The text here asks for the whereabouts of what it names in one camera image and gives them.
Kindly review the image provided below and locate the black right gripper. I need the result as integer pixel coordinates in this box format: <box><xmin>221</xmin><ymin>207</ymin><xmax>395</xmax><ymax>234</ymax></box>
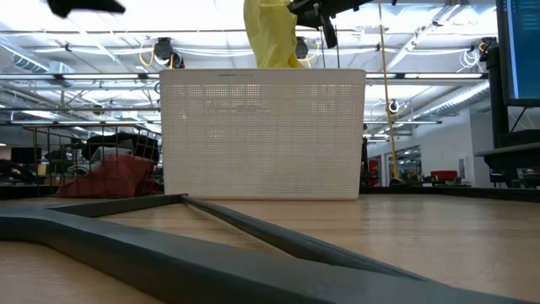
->
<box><xmin>288</xmin><ymin>0</ymin><xmax>339</xmax><ymax>50</ymax></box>

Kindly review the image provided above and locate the dark wire basket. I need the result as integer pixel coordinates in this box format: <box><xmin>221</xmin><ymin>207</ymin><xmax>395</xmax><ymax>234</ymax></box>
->
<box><xmin>23</xmin><ymin>122</ymin><xmax>164</xmax><ymax>198</ymax></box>

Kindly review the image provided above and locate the yellow hanging strap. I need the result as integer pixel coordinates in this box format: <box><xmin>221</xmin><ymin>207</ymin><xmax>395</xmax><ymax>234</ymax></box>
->
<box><xmin>376</xmin><ymin>0</ymin><xmax>402</xmax><ymax>182</ymax></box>

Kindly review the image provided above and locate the maroon cloth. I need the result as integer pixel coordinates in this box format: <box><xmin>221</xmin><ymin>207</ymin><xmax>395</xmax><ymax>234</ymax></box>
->
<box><xmin>57</xmin><ymin>154</ymin><xmax>163</xmax><ymax>199</ymax></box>

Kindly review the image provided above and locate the yellow cloth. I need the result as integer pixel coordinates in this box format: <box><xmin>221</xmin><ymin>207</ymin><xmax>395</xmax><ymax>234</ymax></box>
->
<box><xmin>243</xmin><ymin>0</ymin><xmax>306</xmax><ymax>70</ymax></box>

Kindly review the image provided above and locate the large black cloth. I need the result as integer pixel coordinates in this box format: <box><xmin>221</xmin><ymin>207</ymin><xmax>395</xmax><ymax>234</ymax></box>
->
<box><xmin>82</xmin><ymin>132</ymin><xmax>160</xmax><ymax>164</ymax></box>

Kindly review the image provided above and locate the dark grey plastic frame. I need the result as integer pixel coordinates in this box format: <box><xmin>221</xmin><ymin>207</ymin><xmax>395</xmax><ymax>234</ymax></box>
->
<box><xmin>0</xmin><ymin>193</ymin><xmax>540</xmax><ymax>304</ymax></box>

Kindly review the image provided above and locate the white plastic bin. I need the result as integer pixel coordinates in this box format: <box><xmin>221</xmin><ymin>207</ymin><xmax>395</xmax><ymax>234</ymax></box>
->
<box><xmin>159</xmin><ymin>68</ymin><xmax>367</xmax><ymax>202</ymax></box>

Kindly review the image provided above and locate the computer monitor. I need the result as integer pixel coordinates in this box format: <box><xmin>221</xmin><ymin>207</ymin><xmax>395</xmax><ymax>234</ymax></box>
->
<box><xmin>495</xmin><ymin>0</ymin><xmax>540</xmax><ymax>108</ymax></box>

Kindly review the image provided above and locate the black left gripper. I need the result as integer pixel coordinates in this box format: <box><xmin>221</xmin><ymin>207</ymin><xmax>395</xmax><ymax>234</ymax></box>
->
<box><xmin>46</xmin><ymin>0</ymin><xmax>127</xmax><ymax>19</ymax></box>

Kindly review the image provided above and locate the pale ribbed cloth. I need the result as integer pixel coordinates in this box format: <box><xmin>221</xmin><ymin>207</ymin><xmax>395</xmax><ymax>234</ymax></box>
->
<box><xmin>89</xmin><ymin>145</ymin><xmax>138</xmax><ymax>166</ymax></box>

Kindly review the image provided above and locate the red sofa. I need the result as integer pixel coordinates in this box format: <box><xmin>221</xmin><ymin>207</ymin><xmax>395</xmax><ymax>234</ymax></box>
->
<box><xmin>429</xmin><ymin>170</ymin><xmax>459</xmax><ymax>183</ymax></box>

